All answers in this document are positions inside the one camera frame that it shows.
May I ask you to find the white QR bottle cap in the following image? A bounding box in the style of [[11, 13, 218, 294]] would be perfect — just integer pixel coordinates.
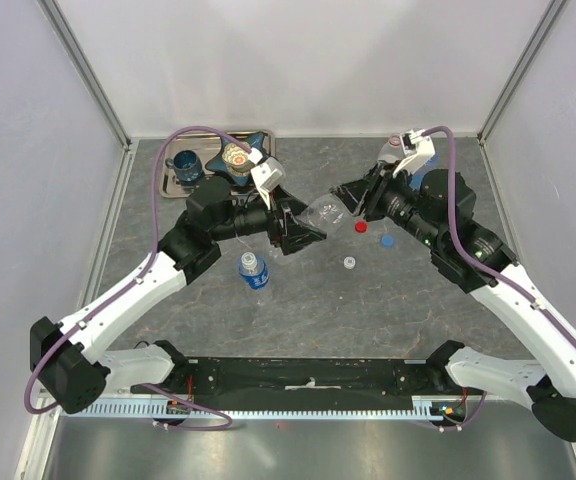
[[343, 256, 356, 269]]

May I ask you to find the clear small bottle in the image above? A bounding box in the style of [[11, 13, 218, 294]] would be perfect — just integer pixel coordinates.
[[267, 194, 352, 266]]

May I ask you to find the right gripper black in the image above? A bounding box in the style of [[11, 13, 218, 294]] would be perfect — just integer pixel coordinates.
[[332, 158, 445, 250]]

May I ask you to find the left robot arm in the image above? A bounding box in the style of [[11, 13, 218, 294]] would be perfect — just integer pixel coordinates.
[[30, 177, 326, 414]]

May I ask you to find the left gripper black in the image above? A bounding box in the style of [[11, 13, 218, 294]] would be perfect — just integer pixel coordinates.
[[212, 185, 326, 255]]

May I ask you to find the blue bottle cap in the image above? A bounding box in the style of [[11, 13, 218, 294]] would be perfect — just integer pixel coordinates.
[[381, 235, 395, 248]]

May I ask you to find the small patterned bowl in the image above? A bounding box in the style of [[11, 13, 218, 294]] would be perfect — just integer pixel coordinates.
[[222, 143, 255, 174]]

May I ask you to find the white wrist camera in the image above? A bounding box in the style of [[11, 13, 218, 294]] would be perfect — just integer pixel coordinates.
[[248, 148, 285, 210], [393, 129, 436, 177]]

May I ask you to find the blue ceramic cup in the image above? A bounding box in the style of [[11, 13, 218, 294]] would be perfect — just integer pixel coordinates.
[[165, 150, 205, 188]]

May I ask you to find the blue star-shaped dish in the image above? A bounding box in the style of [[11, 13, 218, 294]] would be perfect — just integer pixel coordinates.
[[205, 130, 275, 178]]

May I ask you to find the white blue-print bottle cap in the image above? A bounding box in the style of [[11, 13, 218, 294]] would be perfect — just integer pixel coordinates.
[[240, 252, 258, 271]]

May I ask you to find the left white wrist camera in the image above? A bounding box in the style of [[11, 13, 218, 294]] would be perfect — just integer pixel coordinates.
[[248, 148, 285, 210]]

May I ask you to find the blue label small bottle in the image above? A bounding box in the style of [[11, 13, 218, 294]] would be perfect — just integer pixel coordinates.
[[238, 253, 269, 290]]

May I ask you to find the red label water bottle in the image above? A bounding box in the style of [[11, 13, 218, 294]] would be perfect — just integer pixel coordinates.
[[377, 134, 402, 166]]

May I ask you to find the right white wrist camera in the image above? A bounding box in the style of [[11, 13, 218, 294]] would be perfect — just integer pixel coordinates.
[[393, 129, 436, 177]]

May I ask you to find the blue cap water bottle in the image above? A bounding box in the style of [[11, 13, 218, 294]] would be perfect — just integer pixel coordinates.
[[409, 154, 439, 191]]

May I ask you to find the slotted cable duct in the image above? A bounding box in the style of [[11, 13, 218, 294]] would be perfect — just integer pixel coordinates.
[[71, 396, 442, 421]]

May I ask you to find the red bottle cap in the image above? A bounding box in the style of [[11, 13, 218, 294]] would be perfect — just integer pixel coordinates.
[[354, 221, 368, 233]]

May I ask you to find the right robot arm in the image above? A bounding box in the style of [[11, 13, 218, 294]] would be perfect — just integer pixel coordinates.
[[331, 165, 576, 442]]

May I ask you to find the metal tray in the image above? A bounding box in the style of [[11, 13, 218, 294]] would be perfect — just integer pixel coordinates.
[[158, 129, 276, 199]]

